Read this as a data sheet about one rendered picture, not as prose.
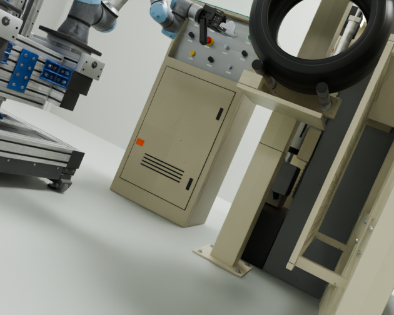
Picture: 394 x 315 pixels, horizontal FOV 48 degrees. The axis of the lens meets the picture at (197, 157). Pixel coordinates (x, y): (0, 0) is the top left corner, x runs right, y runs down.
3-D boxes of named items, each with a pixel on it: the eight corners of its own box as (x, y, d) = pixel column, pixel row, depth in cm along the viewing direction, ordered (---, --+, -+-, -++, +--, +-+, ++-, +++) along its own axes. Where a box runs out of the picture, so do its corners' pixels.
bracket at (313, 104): (256, 90, 218) (264, 72, 218) (333, 119, 205) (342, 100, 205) (255, 89, 215) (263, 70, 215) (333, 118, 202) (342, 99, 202)
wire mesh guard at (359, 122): (310, 237, 207) (372, 100, 203) (314, 239, 206) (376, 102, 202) (285, 267, 122) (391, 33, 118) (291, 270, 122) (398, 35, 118)
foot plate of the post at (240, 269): (207, 245, 240) (209, 242, 240) (252, 269, 231) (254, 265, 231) (191, 251, 215) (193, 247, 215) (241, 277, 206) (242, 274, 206)
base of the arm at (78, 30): (49, 29, 209) (57, 9, 208) (72, 40, 222) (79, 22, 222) (71, 37, 202) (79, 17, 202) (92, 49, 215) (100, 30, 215)
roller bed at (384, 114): (359, 122, 213) (385, 65, 212) (390, 134, 209) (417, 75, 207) (361, 115, 195) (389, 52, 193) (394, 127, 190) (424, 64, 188)
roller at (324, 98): (330, 109, 204) (320, 109, 205) (331, 99, 204) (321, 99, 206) (327, 93, 171) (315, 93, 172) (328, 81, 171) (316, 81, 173)
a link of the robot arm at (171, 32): (154, 27, 203) (166, 5, 202) (164, 35, 214) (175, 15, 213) (167, 34, 201) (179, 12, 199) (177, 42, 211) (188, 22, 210)
